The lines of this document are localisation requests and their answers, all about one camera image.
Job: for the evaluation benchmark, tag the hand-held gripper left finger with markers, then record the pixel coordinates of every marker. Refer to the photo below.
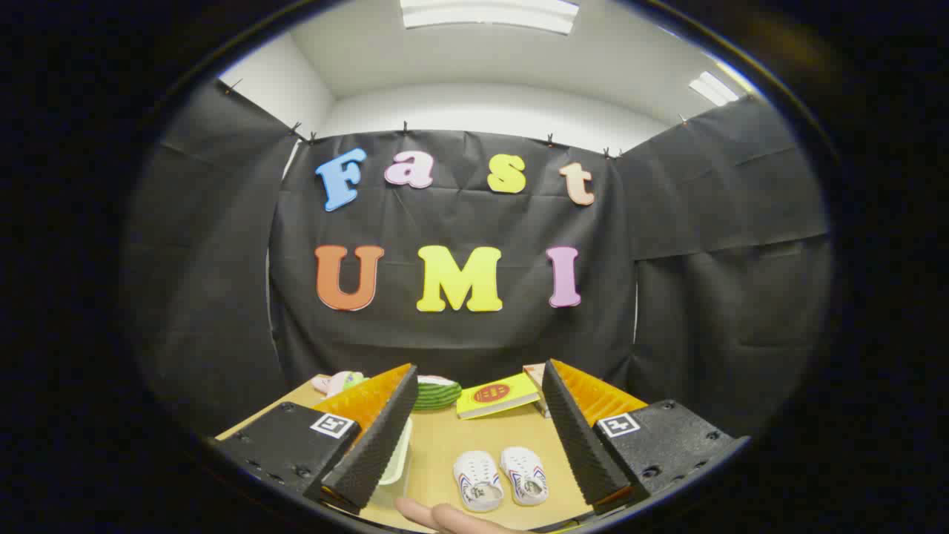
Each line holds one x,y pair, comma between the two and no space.
378,445

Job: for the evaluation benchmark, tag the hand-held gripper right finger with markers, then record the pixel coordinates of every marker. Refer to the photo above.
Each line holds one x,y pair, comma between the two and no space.
582,452

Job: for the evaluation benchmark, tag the beige fabric storage box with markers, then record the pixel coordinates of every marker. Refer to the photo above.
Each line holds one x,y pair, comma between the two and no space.
395,460

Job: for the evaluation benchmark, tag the white canvas shoe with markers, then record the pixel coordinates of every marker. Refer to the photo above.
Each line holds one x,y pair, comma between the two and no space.
478,478
524,473

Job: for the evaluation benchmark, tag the pink and green plush toy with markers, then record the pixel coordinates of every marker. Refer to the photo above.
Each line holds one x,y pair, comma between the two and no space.
341,382

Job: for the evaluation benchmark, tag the watermelon slice plush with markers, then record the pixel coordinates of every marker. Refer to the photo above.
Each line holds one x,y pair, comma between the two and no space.
437,393

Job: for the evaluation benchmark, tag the tan cover book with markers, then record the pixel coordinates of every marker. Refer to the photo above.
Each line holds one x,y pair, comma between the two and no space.
535,382

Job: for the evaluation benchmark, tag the yellow book with red circle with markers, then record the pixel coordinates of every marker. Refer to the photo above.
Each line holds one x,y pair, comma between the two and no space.
495,395

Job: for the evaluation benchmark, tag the black backdrop cloth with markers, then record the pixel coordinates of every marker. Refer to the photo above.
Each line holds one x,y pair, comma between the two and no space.
460,334

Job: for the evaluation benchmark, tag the row of black cloth clips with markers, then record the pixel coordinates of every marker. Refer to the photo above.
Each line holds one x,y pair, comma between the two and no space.
404,128

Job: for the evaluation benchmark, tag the ceiling light panel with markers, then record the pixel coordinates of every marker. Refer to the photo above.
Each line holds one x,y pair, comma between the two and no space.
489,13
713,87

